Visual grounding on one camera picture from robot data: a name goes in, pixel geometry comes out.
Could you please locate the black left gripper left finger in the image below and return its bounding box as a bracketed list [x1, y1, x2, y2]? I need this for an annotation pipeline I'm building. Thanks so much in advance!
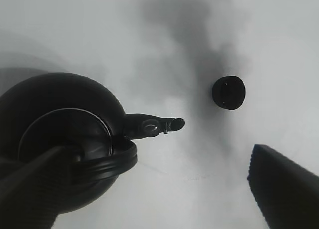
[0, 147, 65, 229]

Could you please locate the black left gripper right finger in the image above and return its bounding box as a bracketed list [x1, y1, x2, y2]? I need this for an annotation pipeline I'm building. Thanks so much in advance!
[247, 144, 319, 229]

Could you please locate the black round teapot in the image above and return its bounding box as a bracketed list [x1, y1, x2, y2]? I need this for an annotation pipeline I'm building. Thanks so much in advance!
[0, 73, 185, 213]

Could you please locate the small black teacup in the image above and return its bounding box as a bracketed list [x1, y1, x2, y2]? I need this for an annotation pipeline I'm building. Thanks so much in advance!
[211, 76, 246, 110]

